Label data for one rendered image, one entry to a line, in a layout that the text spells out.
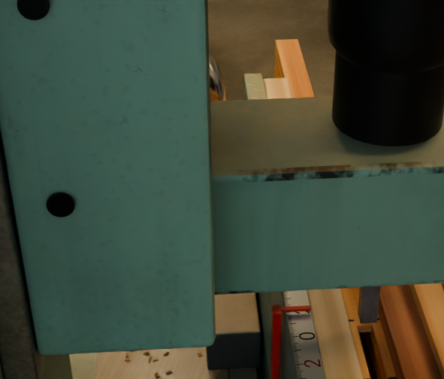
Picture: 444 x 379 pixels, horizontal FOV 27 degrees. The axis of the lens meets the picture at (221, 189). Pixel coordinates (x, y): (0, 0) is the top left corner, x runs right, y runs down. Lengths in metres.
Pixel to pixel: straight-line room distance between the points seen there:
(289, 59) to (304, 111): 0.34
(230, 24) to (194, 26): 2.79
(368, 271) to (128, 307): 0.12
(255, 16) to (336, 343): 2.72
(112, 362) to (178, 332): 0.29
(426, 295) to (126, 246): 0.20
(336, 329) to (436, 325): 0.05
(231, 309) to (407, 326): 0.19
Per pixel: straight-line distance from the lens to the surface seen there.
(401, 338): 0.51
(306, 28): 3.10
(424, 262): 0.46
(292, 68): 0.79
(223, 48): 2.97
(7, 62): 0.35
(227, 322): 0.66
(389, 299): 0.53
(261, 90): 0.72
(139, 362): 0.71
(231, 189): 0.42
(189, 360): 0.71
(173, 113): 0.35
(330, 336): 0.51
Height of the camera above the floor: 1.30
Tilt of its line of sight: 34 degrees down
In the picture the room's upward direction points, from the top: 1 degrees counter-clockwise
